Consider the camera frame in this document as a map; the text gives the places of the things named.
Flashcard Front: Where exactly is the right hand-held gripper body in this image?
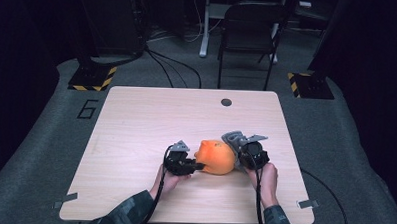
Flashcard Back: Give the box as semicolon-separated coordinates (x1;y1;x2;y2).
236;133;272;172

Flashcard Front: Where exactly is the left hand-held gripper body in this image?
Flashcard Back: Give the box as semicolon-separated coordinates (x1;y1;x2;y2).
163;139;194;177

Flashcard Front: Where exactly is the orange plush toy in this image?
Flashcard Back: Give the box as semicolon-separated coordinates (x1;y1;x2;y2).
192;138;238;176

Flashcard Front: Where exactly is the person's left hand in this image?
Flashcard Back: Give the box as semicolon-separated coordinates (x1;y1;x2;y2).
153;163;193;197

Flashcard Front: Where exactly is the person's right hand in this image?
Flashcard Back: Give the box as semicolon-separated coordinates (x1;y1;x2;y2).
246;161;280;200

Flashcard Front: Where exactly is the grey tape strip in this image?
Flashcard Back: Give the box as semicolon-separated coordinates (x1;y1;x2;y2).
53;191;80;211
297;199;321;210

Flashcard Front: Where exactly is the black striped stand base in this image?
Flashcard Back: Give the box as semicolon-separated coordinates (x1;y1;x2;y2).
67;63;118;93
286;71;336;101

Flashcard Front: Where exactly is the black folding chair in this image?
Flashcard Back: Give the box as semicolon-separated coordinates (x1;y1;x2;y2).
216;0;288;93

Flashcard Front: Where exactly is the white desk leg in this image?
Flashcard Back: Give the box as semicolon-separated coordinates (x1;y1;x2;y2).
198;0;213;58

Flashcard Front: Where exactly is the black cabinet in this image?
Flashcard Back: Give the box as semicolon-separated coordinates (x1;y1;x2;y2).
76;0;148;59

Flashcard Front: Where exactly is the left hand-held gripper cable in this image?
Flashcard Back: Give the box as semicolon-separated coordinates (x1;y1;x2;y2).
136;143;173;224

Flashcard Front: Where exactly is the hand-held gripper cable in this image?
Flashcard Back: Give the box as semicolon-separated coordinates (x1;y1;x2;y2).
253;168;268;224
136;143;173;224

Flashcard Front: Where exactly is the right hand-held gripper cable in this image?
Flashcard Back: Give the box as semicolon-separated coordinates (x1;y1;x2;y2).
253;168;268;224

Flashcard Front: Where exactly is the black floor cable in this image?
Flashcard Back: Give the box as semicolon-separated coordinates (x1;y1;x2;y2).
142;48;204;90
299;169;351;224
145;51;177;89

